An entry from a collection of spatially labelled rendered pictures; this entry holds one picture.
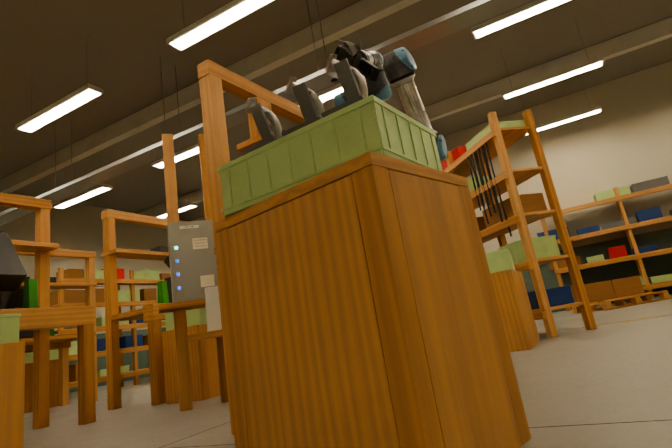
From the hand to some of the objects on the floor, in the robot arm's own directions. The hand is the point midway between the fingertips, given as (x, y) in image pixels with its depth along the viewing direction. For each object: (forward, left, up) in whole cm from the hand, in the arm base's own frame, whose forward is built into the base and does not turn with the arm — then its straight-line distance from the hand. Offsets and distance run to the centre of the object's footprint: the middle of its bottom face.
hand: (340, 63), depth 149 cm
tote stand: (+18, -17, -117) cm, 120 cm away
